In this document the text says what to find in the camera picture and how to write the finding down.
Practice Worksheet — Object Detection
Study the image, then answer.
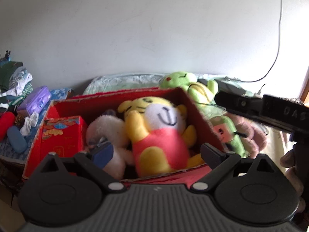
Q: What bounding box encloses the green bean plush toy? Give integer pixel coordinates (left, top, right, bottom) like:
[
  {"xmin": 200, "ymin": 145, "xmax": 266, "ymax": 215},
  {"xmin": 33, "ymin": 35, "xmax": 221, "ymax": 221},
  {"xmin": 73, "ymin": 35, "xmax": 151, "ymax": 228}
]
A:
[{"xmin": 203, "ymin": 105, "xmax": 249, "ymax": 158}]

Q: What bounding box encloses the pink bear plush toy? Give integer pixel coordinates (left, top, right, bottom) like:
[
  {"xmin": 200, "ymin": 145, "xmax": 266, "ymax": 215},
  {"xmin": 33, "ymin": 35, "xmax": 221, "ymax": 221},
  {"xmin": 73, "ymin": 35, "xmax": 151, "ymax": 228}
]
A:
[{"xmin": 225, "ymin": 113, "xmax": 267, "ymax": 158}]

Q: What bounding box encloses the yellow tiger plush toy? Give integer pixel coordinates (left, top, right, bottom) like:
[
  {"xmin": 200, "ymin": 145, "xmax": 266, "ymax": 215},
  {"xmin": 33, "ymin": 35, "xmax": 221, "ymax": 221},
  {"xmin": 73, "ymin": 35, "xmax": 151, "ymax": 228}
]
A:
[{"xmin": 117, "ymin": 97, "xmax": 204, "ymax": 177}]

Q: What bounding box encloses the white plush toy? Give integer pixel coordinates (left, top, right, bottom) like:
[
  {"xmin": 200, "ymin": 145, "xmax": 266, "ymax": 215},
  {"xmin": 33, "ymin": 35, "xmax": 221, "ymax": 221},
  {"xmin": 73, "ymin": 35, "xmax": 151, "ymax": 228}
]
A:
[{"xmin": 85, "ymin": 115, "xmax": 135, "ymax": 180}]

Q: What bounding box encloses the small red patterned box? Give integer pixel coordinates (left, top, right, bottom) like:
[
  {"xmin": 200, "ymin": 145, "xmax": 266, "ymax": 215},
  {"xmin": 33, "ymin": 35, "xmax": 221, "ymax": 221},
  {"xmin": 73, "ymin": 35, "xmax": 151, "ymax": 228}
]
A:
[{"xmin": 40, "ymin": 116, "xmax": 87, "ymax": 158}]

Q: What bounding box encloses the red cardboard box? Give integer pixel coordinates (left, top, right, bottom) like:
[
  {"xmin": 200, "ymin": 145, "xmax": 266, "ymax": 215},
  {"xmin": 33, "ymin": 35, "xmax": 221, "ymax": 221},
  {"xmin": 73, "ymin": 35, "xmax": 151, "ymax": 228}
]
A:
[{"xmin": 23, "ymin": 87, "xmax": 227, "ymax": 180}]

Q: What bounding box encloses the green frog plush toy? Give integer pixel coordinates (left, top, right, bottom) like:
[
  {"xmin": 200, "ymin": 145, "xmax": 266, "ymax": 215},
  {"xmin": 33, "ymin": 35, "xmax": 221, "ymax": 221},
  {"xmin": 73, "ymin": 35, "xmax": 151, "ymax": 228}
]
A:
[{"xmin": 159, "ymin": 71, "xmax": 219, "ymax": 106}]

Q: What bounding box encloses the blue glasses case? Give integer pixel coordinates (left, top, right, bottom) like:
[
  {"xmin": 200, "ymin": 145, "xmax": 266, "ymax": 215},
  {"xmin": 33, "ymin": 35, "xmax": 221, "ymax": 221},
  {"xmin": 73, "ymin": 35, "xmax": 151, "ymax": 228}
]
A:
[{"xmin": 7, "ymin": 125, "xmax": 27, "ymax": 154}]

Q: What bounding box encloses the pile of folded clothes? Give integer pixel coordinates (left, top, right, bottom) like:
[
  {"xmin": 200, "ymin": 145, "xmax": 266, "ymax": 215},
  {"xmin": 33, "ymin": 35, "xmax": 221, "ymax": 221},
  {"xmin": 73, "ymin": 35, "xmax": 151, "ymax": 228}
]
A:
[{"xmin": 1, "ymin": 50, "xmax": 33, "ymax": 112}]

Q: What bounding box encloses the purple toy camera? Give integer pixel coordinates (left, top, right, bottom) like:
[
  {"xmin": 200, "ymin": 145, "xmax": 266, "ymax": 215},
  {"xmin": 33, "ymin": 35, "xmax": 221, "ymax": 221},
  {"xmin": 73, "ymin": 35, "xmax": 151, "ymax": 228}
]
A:
[{"xmin": 17, "ymin": 86, "xmax": 51, "ymax": 117}]

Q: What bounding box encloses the grey wall cable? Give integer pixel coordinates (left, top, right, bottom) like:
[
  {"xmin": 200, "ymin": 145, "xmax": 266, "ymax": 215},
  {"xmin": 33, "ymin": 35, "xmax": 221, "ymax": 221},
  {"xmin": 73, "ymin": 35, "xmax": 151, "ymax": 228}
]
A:
[{"xmin": 239, "ymin": 0, "xmax": 284, "ymax": 83}]

